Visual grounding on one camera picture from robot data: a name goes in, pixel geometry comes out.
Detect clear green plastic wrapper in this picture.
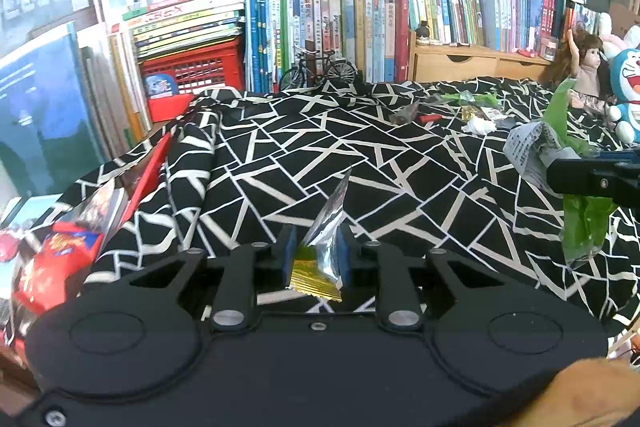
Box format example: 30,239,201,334
437,91,501,108

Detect flat red plastic piece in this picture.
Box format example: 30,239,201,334
120,131,173,220

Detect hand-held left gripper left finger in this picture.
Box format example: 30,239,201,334
85,224,299,333

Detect large blue book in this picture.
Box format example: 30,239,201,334
0,22,108,202

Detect blue white cat plush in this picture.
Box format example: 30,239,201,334
605,48,640,144

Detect black miniature bicycle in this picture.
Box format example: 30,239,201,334
278,44,357,92

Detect brown haired doll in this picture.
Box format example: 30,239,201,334
550,27,608,112

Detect leaning pale books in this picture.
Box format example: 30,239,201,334
80,24,153,152

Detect white rabbit plush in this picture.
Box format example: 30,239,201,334
595,12,640,58

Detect row of upright books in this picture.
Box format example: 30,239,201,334
244,0,411,92

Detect white tissue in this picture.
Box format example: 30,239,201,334
462,117,497,135

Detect stack of flat books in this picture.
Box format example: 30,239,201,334
120,0,246,60

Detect wooden drawer organiser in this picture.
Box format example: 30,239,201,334
407,29,556,84

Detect red printed packet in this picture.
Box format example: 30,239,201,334
0,179,131,358

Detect red plastic crate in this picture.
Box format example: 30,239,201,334
140,38,247,98

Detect green white printed packet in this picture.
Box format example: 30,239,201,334
502,77,621,270

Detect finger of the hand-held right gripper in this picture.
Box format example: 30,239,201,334
546,150,640,208

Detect black white patterned blanket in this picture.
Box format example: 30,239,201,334
60,76,640,333

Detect red box with blue picture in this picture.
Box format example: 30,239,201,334
144,74,197,124

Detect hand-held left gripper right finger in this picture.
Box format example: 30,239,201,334
336,224,531,334

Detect person's left forearm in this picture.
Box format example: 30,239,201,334
510,357,640,427

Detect gold silver foil wrapper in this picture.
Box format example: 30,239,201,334
289,167,353,304

